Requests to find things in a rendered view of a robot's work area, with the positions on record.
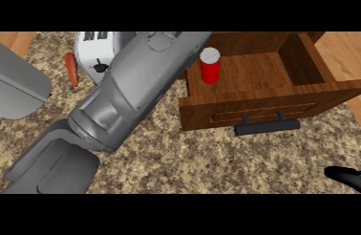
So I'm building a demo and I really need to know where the white appliance with black knob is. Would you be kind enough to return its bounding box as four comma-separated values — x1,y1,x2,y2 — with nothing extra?
75,31,138,86

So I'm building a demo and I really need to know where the brown wooden open drawer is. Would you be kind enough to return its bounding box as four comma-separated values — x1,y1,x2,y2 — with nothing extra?
178,31,361,132

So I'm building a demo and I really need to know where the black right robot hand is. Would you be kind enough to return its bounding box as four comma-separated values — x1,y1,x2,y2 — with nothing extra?
322,165,361,193

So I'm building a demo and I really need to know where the red can with white lid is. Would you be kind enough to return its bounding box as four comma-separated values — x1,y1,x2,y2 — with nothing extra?
198,47,222,86

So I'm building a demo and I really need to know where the grey rounded appliance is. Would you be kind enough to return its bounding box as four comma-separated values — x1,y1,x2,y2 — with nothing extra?
0,42,51,120

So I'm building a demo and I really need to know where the dark grey drawer handle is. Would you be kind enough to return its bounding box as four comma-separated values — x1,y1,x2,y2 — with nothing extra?
232,110,302,137

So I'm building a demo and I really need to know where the orange carrot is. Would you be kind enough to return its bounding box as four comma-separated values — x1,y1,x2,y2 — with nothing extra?
63,52,81,88

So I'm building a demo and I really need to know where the brown wooden drawer front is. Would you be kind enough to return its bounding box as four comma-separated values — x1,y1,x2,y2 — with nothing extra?
178,79,361,132

